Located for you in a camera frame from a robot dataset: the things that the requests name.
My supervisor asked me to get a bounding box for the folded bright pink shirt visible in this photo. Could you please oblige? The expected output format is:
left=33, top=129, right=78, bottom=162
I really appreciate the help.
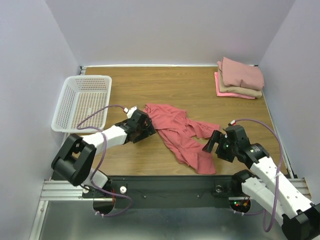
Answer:
left=214, top=72, right=255, bottom=100

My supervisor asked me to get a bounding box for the folded tan shirt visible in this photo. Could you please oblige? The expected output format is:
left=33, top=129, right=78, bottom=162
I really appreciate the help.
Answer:
left=218, top=70, right=263, bottom=99

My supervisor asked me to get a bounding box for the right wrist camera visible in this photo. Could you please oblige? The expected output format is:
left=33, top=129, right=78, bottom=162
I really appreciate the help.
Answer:
left=228, top=120, right=237, bottom=126

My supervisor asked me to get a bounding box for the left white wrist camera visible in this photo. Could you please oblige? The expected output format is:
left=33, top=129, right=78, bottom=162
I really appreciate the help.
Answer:
left=123, top=106, right=138, bottom=119

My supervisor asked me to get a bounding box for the folded dusty pink shirt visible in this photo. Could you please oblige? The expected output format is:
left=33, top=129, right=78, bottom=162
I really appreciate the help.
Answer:
left=217, top=57, right=265, bottom=91

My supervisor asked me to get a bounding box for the red t-shirt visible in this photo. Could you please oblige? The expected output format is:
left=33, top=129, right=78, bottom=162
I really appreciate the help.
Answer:
left=143, top=103, right=220, bottom=175

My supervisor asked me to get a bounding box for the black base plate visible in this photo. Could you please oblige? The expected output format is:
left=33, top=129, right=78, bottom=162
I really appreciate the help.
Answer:
left=82, top=175, right=251, bottom=212

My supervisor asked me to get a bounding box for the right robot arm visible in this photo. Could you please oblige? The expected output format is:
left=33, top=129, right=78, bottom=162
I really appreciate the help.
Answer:
left=202, top=122, right=320, bottom=240

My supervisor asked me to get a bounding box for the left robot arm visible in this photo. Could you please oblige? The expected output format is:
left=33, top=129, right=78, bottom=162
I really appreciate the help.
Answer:
left=51, top=107, right=156, bottom=198

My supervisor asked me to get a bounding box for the aluminium frame rail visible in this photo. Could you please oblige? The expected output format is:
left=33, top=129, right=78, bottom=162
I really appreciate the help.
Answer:
left=28, top=177, right=313, bottom=240

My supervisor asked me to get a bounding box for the white perforated plastic basket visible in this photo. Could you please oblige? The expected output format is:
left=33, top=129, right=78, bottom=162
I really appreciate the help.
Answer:
left=51, top=75, right=112, bottom=134

